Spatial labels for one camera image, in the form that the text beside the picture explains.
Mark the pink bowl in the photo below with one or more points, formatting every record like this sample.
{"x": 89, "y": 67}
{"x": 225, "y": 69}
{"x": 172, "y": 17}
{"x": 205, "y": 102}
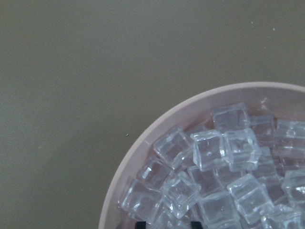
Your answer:
{"x": 285, "y": 101}

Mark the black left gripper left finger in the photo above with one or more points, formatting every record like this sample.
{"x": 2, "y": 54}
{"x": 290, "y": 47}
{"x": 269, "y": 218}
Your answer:
{"x": 140, "y": 225}

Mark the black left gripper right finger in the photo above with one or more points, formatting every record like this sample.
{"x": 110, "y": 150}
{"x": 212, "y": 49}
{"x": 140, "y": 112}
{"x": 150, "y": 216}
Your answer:
{"x": 196, "y": 225}

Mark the pile of clear ice cubes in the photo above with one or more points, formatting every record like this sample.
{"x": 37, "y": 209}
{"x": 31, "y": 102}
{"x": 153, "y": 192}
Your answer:
{"x": 247, "y": 172}

